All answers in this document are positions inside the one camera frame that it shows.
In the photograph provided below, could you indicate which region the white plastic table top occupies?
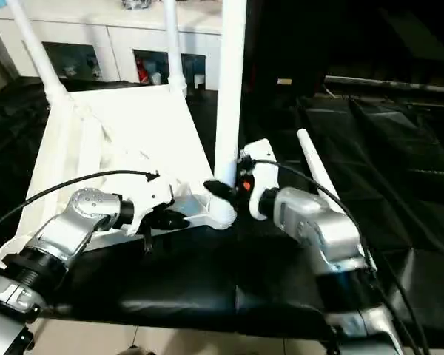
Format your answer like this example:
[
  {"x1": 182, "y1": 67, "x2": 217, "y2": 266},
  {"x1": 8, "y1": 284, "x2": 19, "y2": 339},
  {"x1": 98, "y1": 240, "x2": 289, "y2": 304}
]
[{"x1": 0, "y1": 81, "x2": 238, "y2": 274}]

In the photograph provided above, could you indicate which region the black glossy mat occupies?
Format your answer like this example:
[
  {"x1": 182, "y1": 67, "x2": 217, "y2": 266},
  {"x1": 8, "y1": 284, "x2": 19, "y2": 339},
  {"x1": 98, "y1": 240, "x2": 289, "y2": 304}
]
[{"x1": 0, "y1": 73, "x2": 444, "y2": 351}]

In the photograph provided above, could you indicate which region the black long pole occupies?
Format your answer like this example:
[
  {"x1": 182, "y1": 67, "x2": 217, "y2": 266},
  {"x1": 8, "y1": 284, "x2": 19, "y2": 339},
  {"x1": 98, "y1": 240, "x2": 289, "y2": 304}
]
[{"x1": 323, "y1": 74, "x2": 444, "y2": 94}]

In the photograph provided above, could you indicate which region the black backdrop cloth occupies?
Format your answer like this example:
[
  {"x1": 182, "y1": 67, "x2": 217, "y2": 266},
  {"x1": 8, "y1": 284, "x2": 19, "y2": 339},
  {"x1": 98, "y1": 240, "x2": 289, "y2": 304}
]
[{"x1": 240, "y1": 0, "x2": 444, "y2": 98}]

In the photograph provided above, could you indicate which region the white cabinet with glass doors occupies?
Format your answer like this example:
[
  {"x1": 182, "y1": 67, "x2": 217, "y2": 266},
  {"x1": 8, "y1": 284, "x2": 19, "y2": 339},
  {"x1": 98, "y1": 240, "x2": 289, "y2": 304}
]
[{"x1": 0, "y1": 0, "x2": 225, "y2": 92}]

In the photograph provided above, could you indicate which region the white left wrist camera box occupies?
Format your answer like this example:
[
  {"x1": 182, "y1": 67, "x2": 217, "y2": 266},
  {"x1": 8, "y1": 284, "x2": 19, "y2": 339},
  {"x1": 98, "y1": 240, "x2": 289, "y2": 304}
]
[{"x1": 124, "y1": 172, "x2": 179, "y2": 238}]

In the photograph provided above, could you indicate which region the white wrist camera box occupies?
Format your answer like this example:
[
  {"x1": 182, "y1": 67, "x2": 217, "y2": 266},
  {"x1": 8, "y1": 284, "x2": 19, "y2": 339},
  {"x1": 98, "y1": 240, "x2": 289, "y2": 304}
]
[
  {"x1": 238, "y1": 139, "x2": 281, "y2": 222},
  {"x1": 124, "y1": 172, "x2": 179, "y2": 238}
]

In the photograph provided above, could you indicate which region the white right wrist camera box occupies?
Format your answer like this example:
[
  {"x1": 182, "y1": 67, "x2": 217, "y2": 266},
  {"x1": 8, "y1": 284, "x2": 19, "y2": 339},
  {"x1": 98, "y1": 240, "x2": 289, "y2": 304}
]
[{"x1": 238, "y1": 139, "x2": 281, "y2": 222}]

